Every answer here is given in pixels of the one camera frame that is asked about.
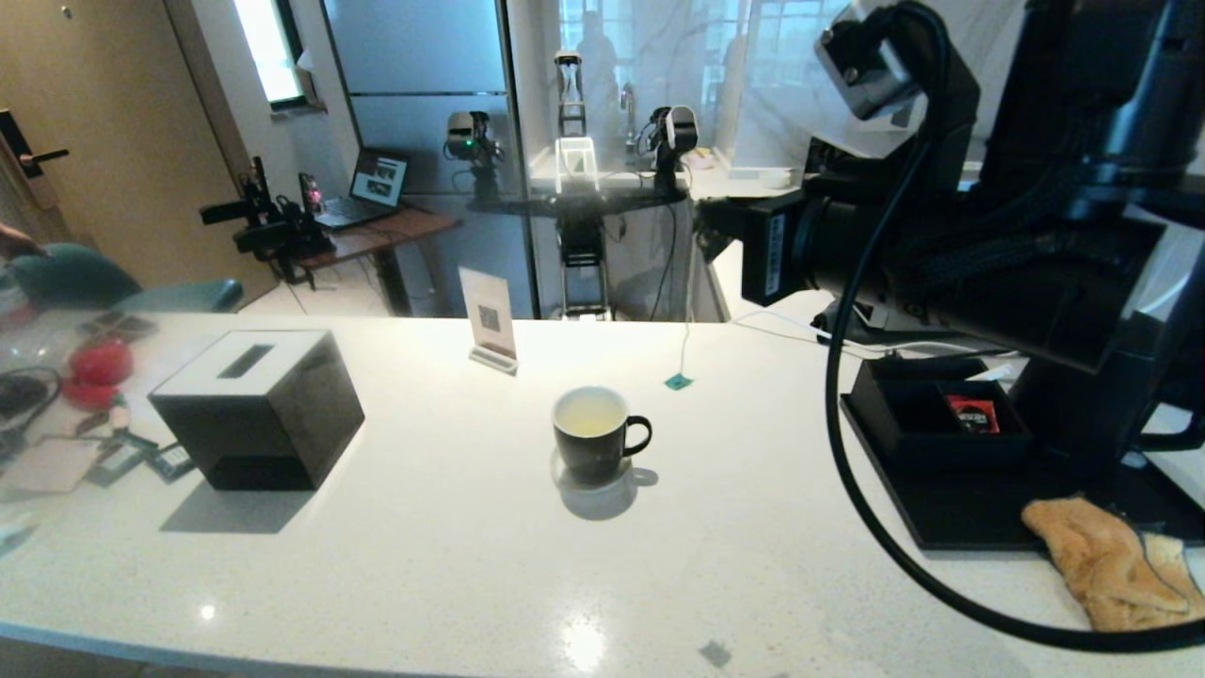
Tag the wooden table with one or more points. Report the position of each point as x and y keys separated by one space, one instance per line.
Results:
x=395 y=231

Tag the tea bag with tag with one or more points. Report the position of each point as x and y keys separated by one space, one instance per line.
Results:
x=678 y=381

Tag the white sachet stick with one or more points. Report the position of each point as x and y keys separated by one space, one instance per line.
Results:
x=996 y=372

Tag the black organizer box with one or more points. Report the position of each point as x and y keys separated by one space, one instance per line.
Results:
x=941 y=450

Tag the wooden door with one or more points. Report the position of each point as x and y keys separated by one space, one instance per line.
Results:
x=122 y=141

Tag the silver refrigerator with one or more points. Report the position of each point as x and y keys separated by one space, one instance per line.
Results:
x=414 y=56

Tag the black ceramic mug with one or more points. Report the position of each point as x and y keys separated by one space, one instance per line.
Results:
x=588 y=457

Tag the bright window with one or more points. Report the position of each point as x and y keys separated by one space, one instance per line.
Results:
x=268 y=52

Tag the black tissue box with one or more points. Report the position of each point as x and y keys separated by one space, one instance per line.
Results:
x=254 y=424

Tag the red plush toy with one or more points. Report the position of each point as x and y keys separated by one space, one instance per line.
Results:
x=102 y=363

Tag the open laptop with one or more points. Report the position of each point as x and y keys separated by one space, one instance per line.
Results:
x=377 y=181

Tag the orange cloth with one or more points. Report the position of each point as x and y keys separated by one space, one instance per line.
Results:
x=1101 y=574

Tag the QR code sign stand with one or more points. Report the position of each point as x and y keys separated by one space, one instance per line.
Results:
x=488 y=315

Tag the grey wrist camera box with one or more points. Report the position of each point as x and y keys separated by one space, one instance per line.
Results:
x=866 y=75

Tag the pale paper card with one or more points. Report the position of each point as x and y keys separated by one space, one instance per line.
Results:
x=52 y=466

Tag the black serving tray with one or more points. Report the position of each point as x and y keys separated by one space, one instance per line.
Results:
x=970 y=518

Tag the black electric kettle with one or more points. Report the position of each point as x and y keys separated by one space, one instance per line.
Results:
x=1073 y=419

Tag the robot behind glass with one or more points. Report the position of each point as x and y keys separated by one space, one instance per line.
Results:
x=579 y=245

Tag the teal chair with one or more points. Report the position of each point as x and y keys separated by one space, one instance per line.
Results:
x=66 y=278

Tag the dark card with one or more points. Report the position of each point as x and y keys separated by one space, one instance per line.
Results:
x=173 y=461
x=120 y=460

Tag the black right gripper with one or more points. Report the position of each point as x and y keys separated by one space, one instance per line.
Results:
x=786 y=250

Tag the red coffee sachet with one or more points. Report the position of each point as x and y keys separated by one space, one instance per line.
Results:
x=973 y=414

